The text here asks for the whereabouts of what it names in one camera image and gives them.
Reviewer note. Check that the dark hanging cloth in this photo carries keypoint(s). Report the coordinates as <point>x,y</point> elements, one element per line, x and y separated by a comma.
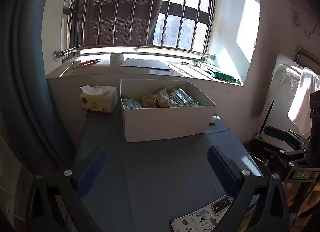
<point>120,22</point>

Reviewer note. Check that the green plastic bag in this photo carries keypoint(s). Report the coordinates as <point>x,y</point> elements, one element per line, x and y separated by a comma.
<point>216,73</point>

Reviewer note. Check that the tissue pack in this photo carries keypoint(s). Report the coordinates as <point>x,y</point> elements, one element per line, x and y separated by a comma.
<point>99,98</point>

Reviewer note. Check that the person's right hand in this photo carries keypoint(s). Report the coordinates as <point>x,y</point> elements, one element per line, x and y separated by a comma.
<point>313,200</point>

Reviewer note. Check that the beige illustrated snack bag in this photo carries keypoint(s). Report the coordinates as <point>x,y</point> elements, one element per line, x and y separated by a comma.
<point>165,101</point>

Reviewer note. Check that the tape roll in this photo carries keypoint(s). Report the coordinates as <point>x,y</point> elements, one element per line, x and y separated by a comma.
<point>116,58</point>

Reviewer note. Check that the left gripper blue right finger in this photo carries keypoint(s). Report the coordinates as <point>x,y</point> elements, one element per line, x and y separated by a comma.
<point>227,172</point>

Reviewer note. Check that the orange handled tool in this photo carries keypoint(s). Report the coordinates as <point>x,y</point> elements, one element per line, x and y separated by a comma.
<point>86,63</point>

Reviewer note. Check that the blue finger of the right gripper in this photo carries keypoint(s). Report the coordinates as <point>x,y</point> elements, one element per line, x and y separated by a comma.
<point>295,141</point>
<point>271,157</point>

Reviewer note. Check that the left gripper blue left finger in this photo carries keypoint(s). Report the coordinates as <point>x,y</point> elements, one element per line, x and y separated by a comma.
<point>87,171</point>

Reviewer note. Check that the green snack packet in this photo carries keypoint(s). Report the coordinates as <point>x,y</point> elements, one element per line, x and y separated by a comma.
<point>179,96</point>
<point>129,103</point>

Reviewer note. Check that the round jelly cup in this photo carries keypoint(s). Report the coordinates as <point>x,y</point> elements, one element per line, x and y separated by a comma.
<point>149,101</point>

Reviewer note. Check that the smartphone with cartoon case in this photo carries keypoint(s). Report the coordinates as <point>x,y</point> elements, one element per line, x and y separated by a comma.
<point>204,219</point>

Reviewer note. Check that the white cardboard box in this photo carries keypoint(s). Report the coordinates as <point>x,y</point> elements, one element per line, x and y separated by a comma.
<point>150,124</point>

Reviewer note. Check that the steel window railing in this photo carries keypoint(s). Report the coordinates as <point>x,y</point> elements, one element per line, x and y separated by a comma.
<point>183,28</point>

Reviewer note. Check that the grey flat board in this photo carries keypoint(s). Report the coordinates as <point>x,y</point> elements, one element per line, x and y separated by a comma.
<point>143,63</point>

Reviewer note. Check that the white chair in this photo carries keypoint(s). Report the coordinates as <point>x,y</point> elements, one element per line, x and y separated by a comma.
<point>287,105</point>

